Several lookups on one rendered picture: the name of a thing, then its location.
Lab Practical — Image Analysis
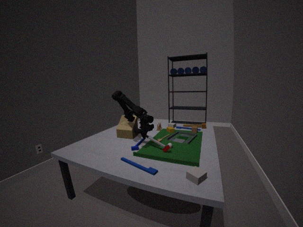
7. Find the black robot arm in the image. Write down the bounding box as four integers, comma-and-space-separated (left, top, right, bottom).
112, 91, 154, 131

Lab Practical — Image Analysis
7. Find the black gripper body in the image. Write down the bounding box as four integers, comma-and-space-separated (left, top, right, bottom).
134, 121, 148, 134

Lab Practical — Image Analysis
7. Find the green mat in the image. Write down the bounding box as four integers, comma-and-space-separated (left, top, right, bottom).
137, 129, 203, 162

